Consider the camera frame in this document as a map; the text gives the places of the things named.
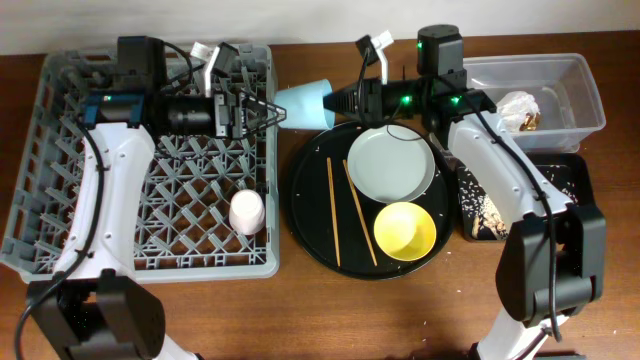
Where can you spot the black rectangular tray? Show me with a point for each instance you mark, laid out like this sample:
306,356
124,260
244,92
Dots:
575,162

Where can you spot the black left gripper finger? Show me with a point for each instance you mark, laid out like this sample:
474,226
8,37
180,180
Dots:
254,126
259,110

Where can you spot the round black tray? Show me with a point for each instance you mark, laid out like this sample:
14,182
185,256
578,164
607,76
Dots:
308,213

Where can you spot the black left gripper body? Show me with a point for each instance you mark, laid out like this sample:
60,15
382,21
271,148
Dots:
195,115

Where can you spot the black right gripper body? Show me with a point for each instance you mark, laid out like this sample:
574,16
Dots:
402,97

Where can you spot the white paper napkin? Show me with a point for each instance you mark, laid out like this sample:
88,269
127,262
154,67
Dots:
519,111

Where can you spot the pink plastic cup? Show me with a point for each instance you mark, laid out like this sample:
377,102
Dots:
247,212

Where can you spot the blue plastic cup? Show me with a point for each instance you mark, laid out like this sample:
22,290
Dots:
304,105

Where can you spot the yellow bowl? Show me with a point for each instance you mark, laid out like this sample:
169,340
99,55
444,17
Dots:
405,231

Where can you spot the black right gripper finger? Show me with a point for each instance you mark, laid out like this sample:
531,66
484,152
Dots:
342,98
332,111

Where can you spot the clear plastic bin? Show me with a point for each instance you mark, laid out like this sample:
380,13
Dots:
563,87

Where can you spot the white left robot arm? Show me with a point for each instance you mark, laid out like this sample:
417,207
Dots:
93,307

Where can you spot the right wooden chopstick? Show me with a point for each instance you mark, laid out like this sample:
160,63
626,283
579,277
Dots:
360,213

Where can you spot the grey dishwasher rack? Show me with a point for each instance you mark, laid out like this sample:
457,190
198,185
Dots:
182,232

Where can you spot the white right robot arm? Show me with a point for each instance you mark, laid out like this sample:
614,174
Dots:
552,264

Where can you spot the left wooden chopstick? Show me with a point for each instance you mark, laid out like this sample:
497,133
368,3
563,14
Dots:
333,210

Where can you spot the wooden chopstick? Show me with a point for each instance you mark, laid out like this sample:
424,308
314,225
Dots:
333,210
360,213

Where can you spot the grey round plate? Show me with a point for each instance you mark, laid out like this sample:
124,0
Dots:
391,164

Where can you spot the food scraps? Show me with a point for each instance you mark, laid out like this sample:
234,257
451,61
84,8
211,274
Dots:
481,219

